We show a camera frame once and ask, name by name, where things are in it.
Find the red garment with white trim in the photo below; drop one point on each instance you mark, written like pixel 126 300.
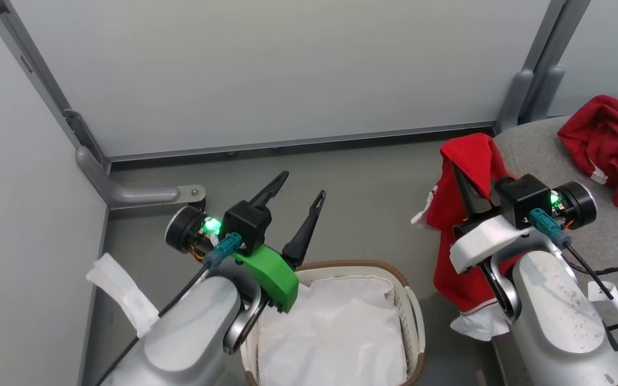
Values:
pixel 459 292
pixel 615 139

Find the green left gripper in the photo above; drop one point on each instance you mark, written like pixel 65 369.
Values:
pixel 274 273

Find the white tape strip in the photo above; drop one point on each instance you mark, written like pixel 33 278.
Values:
pixel 121 292

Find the grey partition foot with plate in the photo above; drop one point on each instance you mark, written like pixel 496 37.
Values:
pixel 137 194

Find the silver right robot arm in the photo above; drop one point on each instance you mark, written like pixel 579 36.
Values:
pixel 550 311

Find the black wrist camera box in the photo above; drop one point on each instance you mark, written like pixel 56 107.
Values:
pixel 245 225
pixel 523 198

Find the dark post connector bracket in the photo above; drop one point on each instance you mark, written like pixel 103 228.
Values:
pixel 82 134

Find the grey partition bottom rail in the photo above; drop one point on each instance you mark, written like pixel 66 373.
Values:
pixel 298 141

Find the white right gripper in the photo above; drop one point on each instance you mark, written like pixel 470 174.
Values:
pixel 488 241

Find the white basket with wicker rim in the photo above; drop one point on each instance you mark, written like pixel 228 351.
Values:
pixel 413 321

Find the black caster wheel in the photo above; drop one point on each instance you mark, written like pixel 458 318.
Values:
pixel 199 203

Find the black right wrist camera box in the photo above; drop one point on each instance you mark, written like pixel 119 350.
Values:
pixel 523 198

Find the grey rounded partition foot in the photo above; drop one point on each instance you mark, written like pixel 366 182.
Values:
pixel 547 94
pixel 514 99

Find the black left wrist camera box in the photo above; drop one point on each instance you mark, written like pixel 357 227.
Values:
pixel 245 225

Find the white basket liner cloth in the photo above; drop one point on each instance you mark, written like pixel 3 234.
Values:
pixel 341 332

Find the grey double partition post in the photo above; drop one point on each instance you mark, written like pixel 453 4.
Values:
pixel 550 37

